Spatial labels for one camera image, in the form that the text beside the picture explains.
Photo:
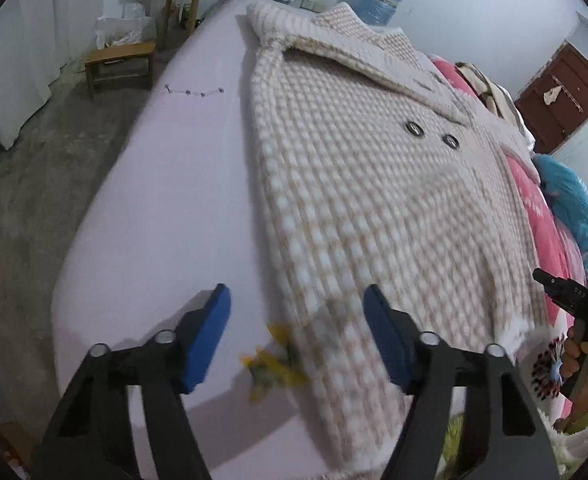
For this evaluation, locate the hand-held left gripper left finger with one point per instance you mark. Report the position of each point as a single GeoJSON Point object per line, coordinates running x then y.
{"type": "Point", "coordinates": [213, 330]}

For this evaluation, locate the pale item hanging on door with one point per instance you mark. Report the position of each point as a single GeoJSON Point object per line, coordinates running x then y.
{"type": "Point", "coordinates": [553, 96]}

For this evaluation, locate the beige white checkered coat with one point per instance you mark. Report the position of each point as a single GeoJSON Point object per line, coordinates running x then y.
{"type": "Point", "coordinates": [364, 210]}

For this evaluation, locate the brown door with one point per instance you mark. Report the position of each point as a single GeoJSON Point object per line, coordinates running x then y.
{"type": "Point", "coordinates": [559, 110]}

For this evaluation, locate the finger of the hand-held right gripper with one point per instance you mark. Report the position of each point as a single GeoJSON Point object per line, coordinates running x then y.
{"type": "Point", "coordinates": [546, 285]}

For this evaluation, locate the pink floral blanket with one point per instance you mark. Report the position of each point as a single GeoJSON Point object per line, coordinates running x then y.
{"type": "Point", "coordinates": [534, 210]}

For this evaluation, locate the small wooden stool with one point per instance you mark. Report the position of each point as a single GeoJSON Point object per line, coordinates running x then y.
{"type": "Point", "coordinates": [121, 55]}

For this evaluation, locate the white curtain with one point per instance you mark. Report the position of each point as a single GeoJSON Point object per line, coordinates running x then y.
{"type": "Point", "coordinates": [18, 60]}

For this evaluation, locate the person's right hand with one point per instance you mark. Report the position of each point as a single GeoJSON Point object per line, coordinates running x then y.
{"type": "Point", "coordinates": [569, 355]}

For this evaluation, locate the white plastic bag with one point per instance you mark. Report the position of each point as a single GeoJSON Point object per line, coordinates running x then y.
{"type": "Point", "coordinates": [123, 27]}

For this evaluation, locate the wall socket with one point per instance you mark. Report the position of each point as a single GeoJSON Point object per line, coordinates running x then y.
{"type": "Point", "coordinates": [311, 4]}

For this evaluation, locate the green fluffy rug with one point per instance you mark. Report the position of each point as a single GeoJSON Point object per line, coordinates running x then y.
{"type": "Point", "coordinates": [455, 440]}

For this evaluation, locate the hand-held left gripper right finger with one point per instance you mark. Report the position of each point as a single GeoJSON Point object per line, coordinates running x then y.
{"type": "Point", "coordinates": [381, 332]}

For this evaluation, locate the blue cloth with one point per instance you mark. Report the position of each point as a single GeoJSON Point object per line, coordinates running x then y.
{"type": "Point", "coordinates": [569, 195]}

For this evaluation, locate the pile of beige clothes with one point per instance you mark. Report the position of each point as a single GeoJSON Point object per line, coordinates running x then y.
{"type": "Point", "coordinates": [494, 95]}

